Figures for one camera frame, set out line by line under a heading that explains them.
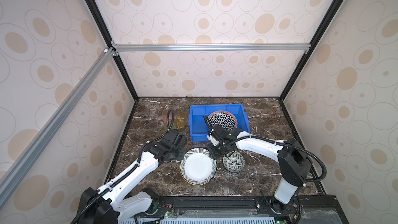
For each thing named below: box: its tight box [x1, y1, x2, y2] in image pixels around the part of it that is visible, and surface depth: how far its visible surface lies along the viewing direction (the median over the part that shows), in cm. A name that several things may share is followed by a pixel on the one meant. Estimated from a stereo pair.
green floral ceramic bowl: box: [222, 150, 246, 174], surface depth 85 cm
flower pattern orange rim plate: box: [208, 110, 238, 131], surface depth 108 cm
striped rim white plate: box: [179, 147, 218, 186], surface depth 85 cm
